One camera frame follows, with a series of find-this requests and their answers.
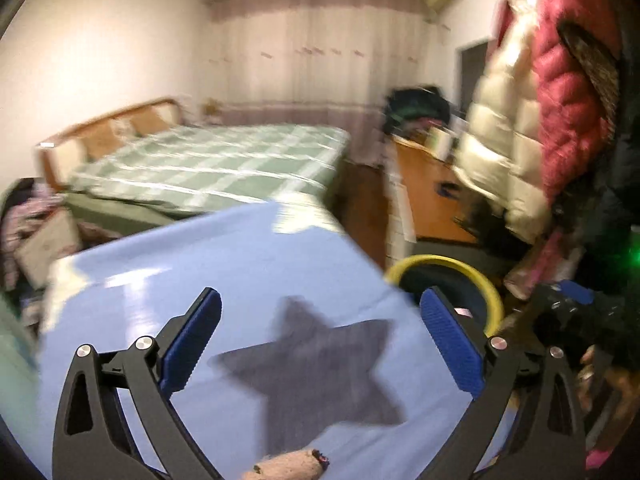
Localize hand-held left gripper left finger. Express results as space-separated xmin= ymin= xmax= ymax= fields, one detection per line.
xmin=52 ymin=287 xmax=223 ymax=480

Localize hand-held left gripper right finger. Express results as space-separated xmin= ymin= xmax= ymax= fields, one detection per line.
xmin=421 ymin=287 xmax=586 ymax=480

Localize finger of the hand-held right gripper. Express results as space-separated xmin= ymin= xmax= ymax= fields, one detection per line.
xmin=557 ymin=280 xmax=596 ymax=306

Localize yellow-rimmed trash bin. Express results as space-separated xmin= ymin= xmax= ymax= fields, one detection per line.
xmin=385 ymin=255 xmax=503 ymax=338

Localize person's right hand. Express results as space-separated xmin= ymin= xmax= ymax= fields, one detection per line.
xmin=580 ymin=347 xmax=640 ymax=411

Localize blue printed tablecloth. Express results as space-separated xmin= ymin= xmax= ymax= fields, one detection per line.
xmin=37 ymin=195 xmax=516 ymax=480

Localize wooden desk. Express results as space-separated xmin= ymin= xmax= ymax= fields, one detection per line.
xmin=385 ymin=137 xmax=481 ymax=261

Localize beige speckled cloth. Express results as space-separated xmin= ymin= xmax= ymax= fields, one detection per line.
xmin=240 ymin=449 xmax=331 ymax=480

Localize white nightstand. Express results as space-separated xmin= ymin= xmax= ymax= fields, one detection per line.
xmin=12 ymin=207 xmax=83 ymax=291

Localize cream puffer jacket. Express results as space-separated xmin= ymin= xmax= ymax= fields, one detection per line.
xmin=452 ymin=0 xmax=556 ymax=243

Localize glass wardrobe sliding door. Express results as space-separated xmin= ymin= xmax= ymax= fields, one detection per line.
xmin=0 ymin=290 xmax=41 ymax=411

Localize green checked quilt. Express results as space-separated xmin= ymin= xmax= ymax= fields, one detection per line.
xmin=65 ymin=125 xmax=351 ymax=216

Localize red puffer jacket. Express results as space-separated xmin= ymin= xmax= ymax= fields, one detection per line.
xmin=500 ymin=0 xmax=623 ymax=206

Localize pile of patterned clothes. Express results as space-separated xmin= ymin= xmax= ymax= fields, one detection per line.
xmin=0 ymin=177 xmax=66 ymax=286

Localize brown pillow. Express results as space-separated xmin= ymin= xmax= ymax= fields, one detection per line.
xmin=127 ymin=110 xmax=169 ymax=137
xmin=82 ymin=120 xmax=120 ymax=161

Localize wooden bed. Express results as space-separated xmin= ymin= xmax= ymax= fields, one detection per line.
xmin=35 ymin=97 xmax=351 ymax=241

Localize pile of dark clothes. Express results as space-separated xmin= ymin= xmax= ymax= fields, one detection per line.
xmin=382 ymin=85 xmax=451 ymax=136

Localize black television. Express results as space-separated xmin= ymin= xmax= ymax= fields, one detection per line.
xmin=457 ymin=37 xmax=493 ymax=111

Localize pink and cream curtain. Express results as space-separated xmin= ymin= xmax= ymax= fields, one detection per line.
xmin=207 ymin=0 xmax=451 ymax=161

